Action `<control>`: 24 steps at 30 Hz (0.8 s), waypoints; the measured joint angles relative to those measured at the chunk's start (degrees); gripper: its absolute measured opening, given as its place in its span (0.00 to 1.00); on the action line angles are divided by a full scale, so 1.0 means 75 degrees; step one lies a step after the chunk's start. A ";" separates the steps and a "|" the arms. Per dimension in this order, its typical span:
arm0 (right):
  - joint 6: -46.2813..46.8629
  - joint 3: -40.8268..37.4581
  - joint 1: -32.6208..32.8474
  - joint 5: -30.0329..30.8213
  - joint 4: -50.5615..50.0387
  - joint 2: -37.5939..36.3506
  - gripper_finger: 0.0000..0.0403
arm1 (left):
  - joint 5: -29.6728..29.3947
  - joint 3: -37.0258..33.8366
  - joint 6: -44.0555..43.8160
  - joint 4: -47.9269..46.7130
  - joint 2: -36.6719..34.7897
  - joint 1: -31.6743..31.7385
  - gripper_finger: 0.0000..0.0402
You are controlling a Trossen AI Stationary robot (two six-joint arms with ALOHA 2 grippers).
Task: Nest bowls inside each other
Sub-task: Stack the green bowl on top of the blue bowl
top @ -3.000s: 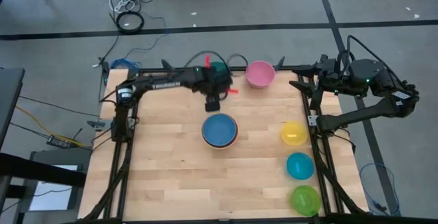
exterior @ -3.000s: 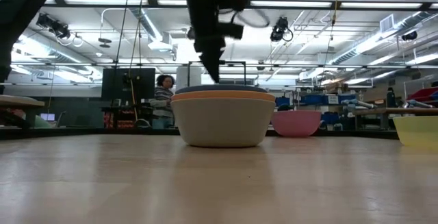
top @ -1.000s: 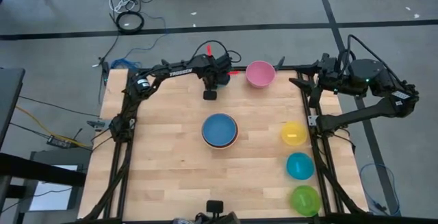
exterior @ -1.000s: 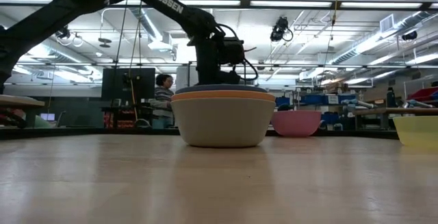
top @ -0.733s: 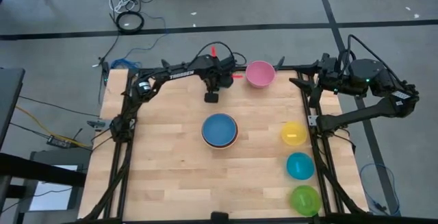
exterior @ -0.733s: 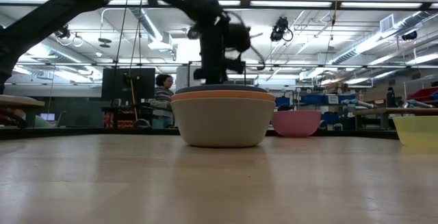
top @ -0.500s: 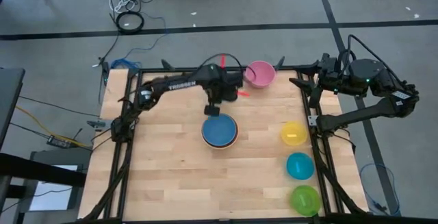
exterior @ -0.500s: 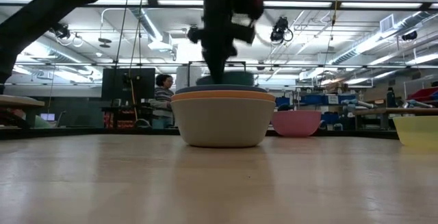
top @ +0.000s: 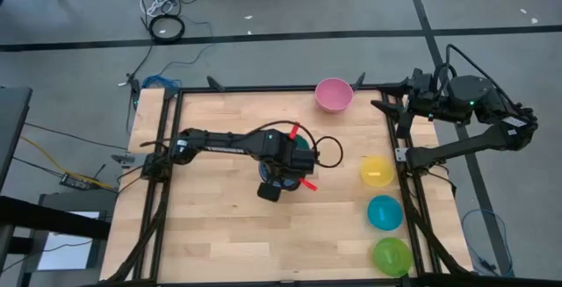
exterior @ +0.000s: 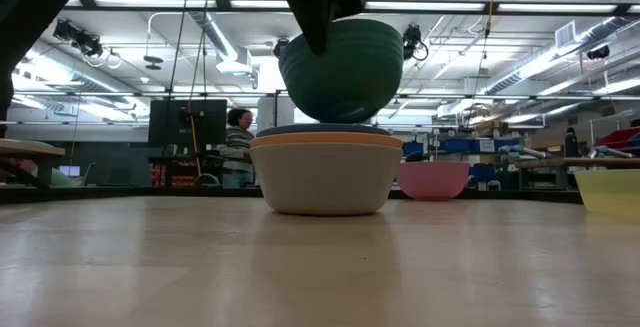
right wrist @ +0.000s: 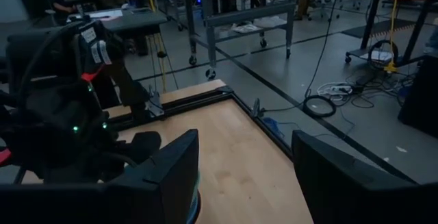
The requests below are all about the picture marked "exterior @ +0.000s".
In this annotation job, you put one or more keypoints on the dark green plastic bowl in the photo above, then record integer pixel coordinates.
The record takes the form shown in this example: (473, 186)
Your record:
(350, 77)

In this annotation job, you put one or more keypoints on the blue plastic bowl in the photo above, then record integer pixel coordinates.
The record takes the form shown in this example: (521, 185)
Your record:
(300, 131)

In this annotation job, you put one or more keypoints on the orange plastic bowl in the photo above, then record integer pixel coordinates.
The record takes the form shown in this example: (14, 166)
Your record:
(325, 140)

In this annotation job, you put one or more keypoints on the white plastic bowl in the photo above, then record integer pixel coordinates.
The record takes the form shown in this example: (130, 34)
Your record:
(325, 182)

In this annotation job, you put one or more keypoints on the pink plastic bowl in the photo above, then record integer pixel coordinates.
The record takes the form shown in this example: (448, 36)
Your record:
(432, 179)

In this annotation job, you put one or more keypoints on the yellow plastic bowl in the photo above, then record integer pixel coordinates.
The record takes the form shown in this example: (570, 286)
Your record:
(612, 192)

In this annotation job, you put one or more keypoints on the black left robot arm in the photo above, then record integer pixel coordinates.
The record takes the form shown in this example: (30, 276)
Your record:
(30, 7)

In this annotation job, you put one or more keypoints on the person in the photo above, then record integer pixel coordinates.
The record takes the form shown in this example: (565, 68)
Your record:
(237, 147)

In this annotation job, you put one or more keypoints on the blue storage bin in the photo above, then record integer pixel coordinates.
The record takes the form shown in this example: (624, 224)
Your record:
(482, 173)
(460, 145)

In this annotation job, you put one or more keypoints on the black monitor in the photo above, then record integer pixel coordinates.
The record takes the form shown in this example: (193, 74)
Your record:
(160, 127)

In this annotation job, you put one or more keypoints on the red storage crates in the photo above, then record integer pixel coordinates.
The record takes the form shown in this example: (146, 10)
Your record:
(175, 179)

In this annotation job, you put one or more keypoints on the black ceiling spotlights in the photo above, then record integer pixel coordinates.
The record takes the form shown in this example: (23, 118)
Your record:
(75, 37)

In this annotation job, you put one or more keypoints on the wooden side table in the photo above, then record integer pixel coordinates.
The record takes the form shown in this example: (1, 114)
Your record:
(30, 148)
(550, 163)

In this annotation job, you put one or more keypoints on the black bottle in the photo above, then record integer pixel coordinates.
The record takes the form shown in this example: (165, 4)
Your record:
(571, 144)

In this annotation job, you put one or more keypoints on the small lit screen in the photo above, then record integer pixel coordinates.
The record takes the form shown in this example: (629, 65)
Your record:
(69, 171)

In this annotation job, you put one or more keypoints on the red storage bin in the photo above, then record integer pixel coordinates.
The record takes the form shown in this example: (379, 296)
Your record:
(620, 137)

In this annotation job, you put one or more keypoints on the black ceiling camera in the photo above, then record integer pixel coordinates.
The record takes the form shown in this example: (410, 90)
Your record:
(280, 46)

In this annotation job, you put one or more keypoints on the black hanging camera mount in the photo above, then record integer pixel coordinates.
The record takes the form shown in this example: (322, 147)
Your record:
(412, 37)

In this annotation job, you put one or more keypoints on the black overhead frame beam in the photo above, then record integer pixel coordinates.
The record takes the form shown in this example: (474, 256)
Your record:
(223, 4)

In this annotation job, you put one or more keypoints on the black aluminium table frame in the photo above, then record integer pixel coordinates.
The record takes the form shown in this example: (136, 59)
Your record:
(150, 193)

